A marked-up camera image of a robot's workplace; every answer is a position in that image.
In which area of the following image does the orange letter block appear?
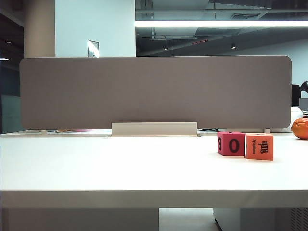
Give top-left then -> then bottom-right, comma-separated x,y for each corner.
244,133 -> 274,161

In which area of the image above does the pink letter block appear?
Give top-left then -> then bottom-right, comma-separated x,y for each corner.
217,131 -> 246,157

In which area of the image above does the grey felt desk divider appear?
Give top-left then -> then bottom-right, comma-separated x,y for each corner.
19,55 -> 292,130

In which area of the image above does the long linear ceiling light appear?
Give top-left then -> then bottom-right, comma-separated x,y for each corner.
134,20 -> 308,27

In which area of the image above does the white desk leg panel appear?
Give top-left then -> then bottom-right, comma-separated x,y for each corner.
0,208 -> 159,231

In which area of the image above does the beige round column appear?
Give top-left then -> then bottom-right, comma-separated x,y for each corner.
23,0 -> 56,58

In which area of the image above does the white divider mounting bracket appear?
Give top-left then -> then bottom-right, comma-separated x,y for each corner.
111,122 -> 202,138

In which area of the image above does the framed wall sign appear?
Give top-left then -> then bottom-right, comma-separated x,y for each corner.
87,39 -> 100,58

